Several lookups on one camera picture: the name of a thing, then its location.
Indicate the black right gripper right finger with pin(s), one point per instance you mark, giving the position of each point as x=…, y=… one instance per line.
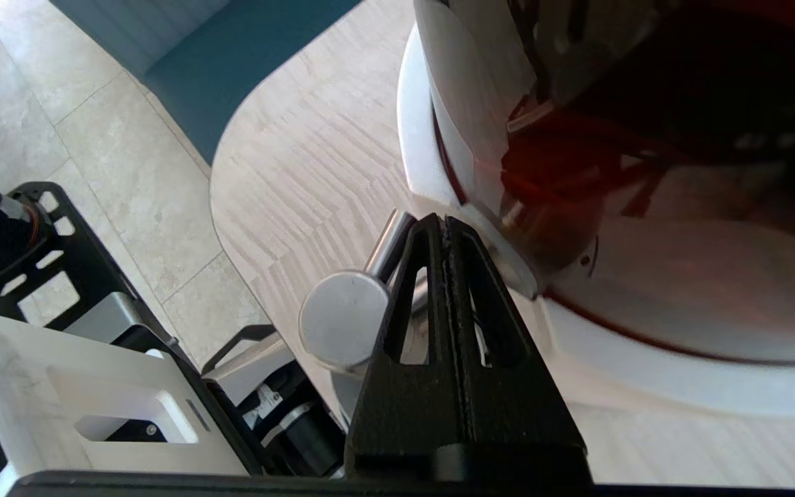
x=522, y=414

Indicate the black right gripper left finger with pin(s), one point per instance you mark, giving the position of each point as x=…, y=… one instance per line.
x=404, y=414

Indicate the black motor with label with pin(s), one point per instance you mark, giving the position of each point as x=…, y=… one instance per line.
x=301, y=435

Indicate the large dispenser with dark tea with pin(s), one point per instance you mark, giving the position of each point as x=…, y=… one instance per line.
x=646, y=276

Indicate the teal upholstered bench sofa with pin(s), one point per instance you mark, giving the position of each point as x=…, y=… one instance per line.
x=232, y=62

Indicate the black perforated metal bracket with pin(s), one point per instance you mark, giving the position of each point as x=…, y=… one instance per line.
x=87, y=255

